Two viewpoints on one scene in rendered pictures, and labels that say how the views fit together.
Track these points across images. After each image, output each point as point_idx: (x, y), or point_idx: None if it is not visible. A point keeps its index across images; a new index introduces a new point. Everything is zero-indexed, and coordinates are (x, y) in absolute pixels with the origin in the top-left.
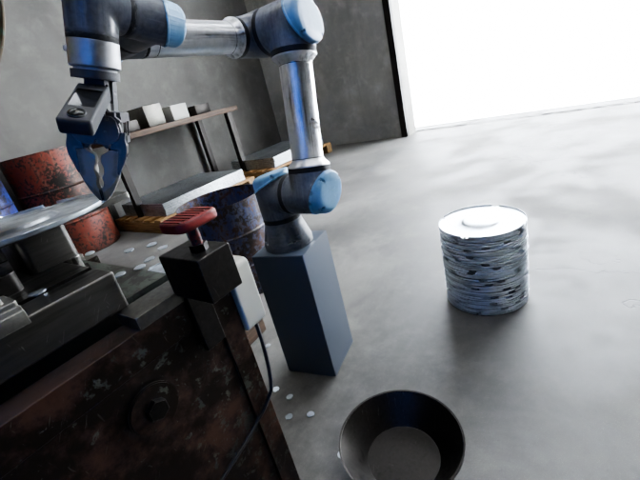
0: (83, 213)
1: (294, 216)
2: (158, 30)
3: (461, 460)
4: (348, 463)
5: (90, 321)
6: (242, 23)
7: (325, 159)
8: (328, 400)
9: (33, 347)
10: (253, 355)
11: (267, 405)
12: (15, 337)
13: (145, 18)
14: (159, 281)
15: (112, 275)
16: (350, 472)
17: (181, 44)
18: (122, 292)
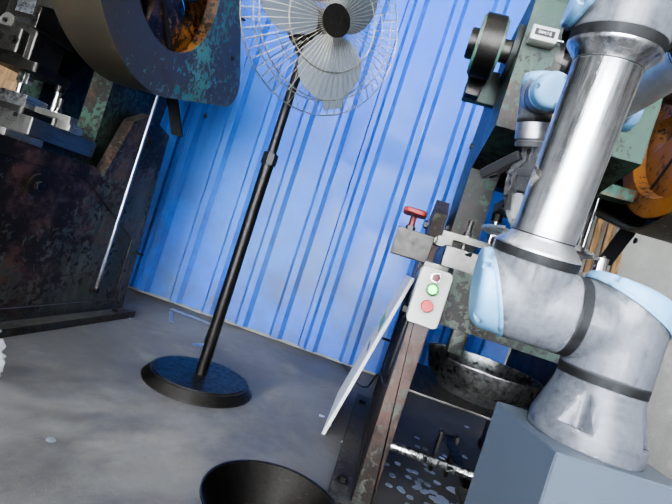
0: (490, 226)
1: (559, 362)
2: (529, 102)
3: (208, 473)
4: (319, 498)
5: (438, 261)
6: None
7: (510, 234)
8: None
9: (437, 258)
10: (402, 342)
11: (384, 380)
12: (439, 251)
13: (525, 97)
14: (452, 270)
15: (445, 246)
16: (313, 487)
17: None
18: (442, 257)
